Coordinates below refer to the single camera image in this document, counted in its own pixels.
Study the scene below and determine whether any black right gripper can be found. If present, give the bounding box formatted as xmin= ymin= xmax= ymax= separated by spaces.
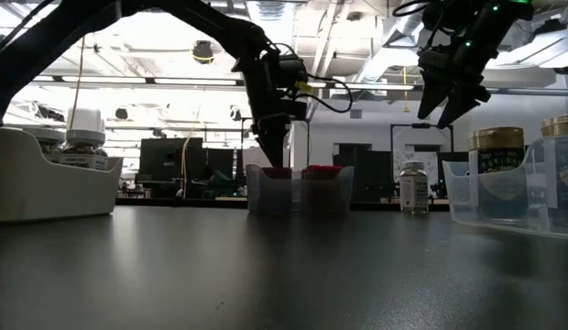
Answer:
xmin=417 ymin=36 xmax=498 ymax=128

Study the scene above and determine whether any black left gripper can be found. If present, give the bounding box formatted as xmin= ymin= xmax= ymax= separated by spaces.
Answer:
xmin=242 ymin=49 xmax=308 ymax=169

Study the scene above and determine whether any red-lid spice jar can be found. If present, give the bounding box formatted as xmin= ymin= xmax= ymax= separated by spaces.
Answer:
xmin=261 ymin=166 xmax=294 ymax=181
xmin=301 ymin=164 xmax=344 ymax=181

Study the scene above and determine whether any gold-lid glass spice jar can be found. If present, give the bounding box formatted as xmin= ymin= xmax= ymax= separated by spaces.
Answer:
xmin=540 ymin=112 xmax=568 ymax=230
xmin=467 ymin=126 xmax=527 ymax=219

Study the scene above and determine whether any white-lid glass spice jar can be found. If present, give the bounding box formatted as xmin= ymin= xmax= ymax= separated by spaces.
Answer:
xmin=23 ymin=127 xmax=68 ymax=165
xmin=399 ymin=159 xmax=431 ymax=215
xmin=59 ymin=129 xmax=110 ymax=171

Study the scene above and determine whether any white cloth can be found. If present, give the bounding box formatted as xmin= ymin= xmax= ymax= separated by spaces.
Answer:
xmin=242 ymin=146 xmax=272 ymax=173

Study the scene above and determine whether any dark narrow panel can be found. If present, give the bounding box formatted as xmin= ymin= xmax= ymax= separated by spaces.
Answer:
xmin=204 ymin=148 xmax=236 ymax=196

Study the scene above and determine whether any small translucent plastic bin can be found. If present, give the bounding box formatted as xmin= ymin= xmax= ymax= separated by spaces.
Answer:
xmin=246 ymin=163 xmax=355 ymax=216

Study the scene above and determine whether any white printed poster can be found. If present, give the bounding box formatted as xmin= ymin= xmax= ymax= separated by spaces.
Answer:
xmin=393 ymin=150 xmax=440 ymax=184

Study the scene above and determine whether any black cabinet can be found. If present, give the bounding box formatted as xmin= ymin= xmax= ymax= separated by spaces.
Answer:
xmin=333 ymin=142 xmax=394 ymax=204

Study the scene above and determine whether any long ceiling light strip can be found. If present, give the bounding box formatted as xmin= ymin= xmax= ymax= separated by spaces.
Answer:
xmin=31 ymin=72 xmax=568 ymax=98

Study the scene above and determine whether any black monitor panel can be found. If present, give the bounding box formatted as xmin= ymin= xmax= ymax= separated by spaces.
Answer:
xmin=137 ymin=137 xmax=206 ymax=200

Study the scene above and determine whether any black ceiling dome device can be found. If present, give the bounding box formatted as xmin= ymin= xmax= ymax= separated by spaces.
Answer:
xmin=191 ymin=39 xmax=215 ymax=65

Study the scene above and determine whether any large clear plastic bin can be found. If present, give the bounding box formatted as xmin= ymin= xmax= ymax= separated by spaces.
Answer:
xmin=442 ymin=133 xmax=568 ymax=241

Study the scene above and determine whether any white cylindrical container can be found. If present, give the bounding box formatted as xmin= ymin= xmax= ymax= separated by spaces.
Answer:
xmin=66 ymin=107 xmax=106 ymax=133

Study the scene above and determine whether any white plastic bin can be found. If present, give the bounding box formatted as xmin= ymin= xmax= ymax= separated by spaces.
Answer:
xmin=0 ymin=126 xmax=125 ymax=225

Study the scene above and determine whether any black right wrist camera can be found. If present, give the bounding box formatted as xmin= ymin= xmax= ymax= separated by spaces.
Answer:
xmin=416 ymin=48 xmax=452 ymax=77

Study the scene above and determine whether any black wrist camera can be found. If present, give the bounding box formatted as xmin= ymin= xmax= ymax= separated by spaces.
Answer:
xmin=278 ymin=54 xmax=311 ymax=98
xmin=416 ymin=48 xmax=452 ymax=77

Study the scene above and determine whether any yellow hanging cord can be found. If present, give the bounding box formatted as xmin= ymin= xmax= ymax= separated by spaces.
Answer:
xmin=401 ymin=66 xmax=411 ymax=114

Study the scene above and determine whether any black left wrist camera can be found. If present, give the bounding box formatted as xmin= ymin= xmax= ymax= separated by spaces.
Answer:
xmin=278 ymin=54 xmax=311 ymax=98

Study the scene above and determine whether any smooth silver ventilation duct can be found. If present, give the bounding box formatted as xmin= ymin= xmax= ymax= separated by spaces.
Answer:
xmin=355 ymin=0 xmax=431 ymax=84

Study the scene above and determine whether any black camera cable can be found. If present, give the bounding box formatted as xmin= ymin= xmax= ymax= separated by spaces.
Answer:
xmin=306 ymin=75 xmax=354 ymax=115

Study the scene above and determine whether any pale hanging cable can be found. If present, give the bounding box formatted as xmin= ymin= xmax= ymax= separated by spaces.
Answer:
xmin=180 ymin=86 xmax=206 ymax=199

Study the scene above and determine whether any yellow hanging cable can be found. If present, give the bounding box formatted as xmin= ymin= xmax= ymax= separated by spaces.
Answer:
xmin=66 ymin=36 xmax=86 ymax=132

